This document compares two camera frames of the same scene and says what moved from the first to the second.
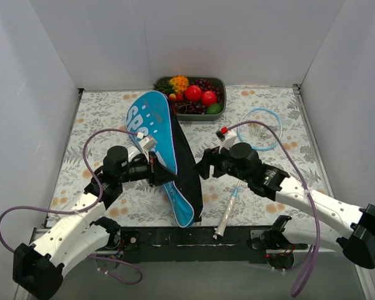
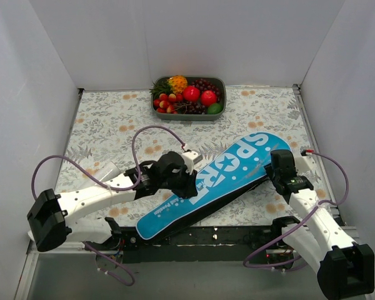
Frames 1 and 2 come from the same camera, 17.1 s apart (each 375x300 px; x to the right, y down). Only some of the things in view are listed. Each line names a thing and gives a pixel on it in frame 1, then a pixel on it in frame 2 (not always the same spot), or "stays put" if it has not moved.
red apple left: [193, 93] stays put
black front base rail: [197, 245] stays put
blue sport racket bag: [154, 114] to [236, 172]
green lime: [214, 109] stays put
